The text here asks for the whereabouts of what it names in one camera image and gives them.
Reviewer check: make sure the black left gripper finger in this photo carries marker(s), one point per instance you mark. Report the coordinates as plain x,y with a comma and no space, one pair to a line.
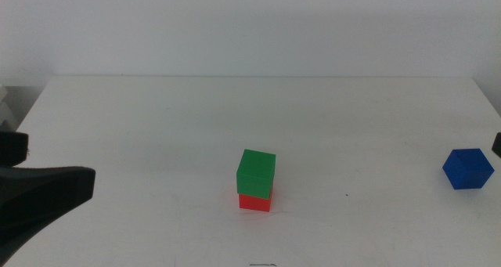
39,192
13,147

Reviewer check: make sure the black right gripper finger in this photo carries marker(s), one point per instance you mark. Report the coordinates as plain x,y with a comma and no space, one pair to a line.
498,145

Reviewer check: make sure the blue cube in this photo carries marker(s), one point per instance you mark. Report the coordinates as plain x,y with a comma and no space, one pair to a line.
466,171

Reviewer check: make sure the red cube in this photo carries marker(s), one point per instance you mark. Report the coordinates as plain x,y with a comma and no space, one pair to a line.
254,203

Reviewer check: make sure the green cube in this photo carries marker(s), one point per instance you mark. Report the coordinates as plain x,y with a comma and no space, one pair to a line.
254,177

